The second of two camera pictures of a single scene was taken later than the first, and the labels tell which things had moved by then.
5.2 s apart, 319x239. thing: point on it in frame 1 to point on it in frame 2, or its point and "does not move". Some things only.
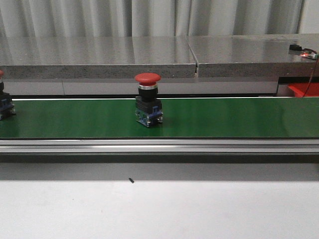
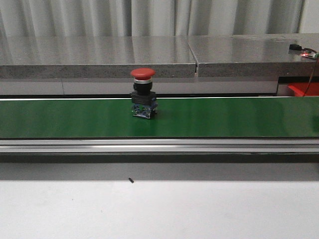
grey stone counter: (230, 65) does not move
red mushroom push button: (7, 106) to (143, 104)
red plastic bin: (302, 89) does not move
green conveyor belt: (185, 118) does not move
